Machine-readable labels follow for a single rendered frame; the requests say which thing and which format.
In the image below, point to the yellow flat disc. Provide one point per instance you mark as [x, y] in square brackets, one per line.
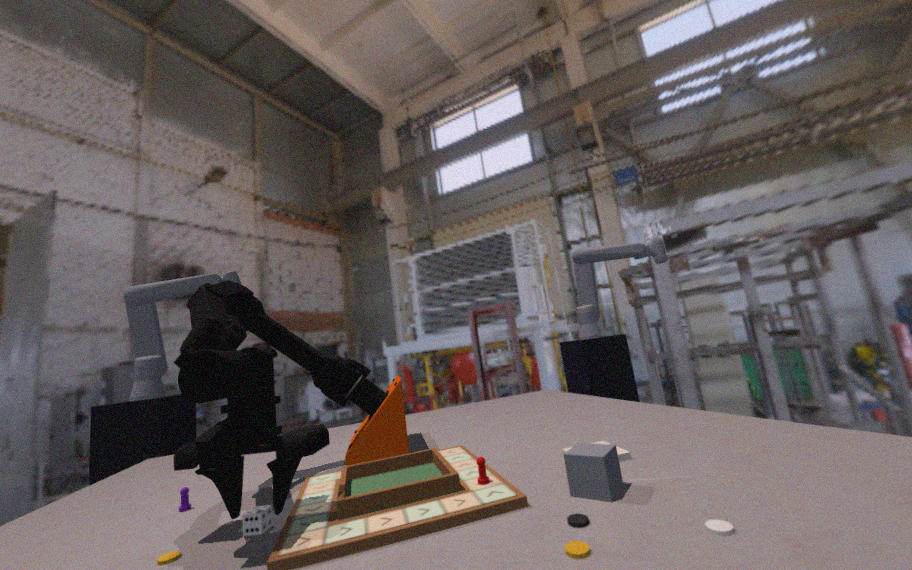
[169, 557]
[577, 550]

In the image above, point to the cream flat square tile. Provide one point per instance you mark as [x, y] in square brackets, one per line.
[623, 455]

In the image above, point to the purple game pawn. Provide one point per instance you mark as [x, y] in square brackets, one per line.
[184, 500]

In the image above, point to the dark red pawn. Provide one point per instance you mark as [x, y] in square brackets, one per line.
[483, 479]

